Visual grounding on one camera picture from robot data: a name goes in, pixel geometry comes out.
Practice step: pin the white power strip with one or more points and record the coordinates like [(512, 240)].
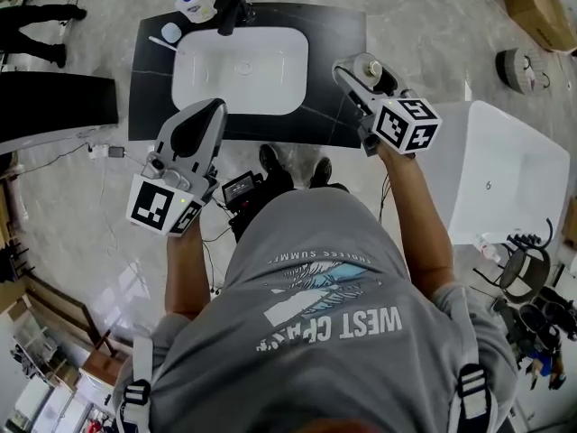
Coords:
[(97, 150)]

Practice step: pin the white toothbrush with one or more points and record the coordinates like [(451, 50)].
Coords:
[(164, 44)]

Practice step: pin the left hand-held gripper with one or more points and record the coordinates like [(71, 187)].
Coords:
[(158, 201)]

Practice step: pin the person's grey printed t-shirt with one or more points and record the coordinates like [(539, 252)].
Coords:
[(315, 332)]

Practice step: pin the grey power adapter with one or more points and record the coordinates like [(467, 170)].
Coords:
[(116, 152)]

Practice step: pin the sink drain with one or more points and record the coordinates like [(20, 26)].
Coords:
[(245, 67)]

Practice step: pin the black slab table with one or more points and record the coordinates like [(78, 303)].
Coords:
[(49, 102)]

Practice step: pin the black round metal chair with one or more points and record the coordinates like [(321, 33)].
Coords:
[(525, 269)]

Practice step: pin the wooden furniture frame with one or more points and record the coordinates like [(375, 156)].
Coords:
[(67, 314)]

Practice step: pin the person's black left shoe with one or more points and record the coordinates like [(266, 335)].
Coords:
[(270, 158)]

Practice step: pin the clear plastic water bottle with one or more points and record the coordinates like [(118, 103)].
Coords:
[(488, 247)]

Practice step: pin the cardboard box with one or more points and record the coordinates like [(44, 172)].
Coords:
[(538, 7)]

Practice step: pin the person's black right shoe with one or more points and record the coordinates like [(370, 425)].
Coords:
[(321, 172)]

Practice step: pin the person's left forearm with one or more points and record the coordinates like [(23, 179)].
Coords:
[(187, 273)]

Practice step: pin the white sink basin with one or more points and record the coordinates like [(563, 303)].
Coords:
[(270, 84)]

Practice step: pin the black faucet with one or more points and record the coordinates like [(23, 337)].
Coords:
[(227, 2)]

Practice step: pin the black sink counter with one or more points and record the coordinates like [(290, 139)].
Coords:
[(336, 30)]

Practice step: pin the person's black shoe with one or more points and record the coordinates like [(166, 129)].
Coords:
[(321, 172), (270, 158)]

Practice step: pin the clear bottle gold cap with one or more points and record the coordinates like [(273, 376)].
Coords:
[(370, 67)]

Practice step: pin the black pots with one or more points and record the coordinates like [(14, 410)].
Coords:
[(541, 325)]

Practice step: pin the person's right forearm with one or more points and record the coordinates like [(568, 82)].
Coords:
[(419, 223)]

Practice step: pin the white bathtub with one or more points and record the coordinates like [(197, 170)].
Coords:
[(500, 169)]

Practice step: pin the white soap dispenser blue pump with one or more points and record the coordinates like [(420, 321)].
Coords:
[(196, 7)]

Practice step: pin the round grey wicker basket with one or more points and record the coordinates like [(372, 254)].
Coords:
[(518, 70)]

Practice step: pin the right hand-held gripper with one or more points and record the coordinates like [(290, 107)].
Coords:
[(405, 124)]

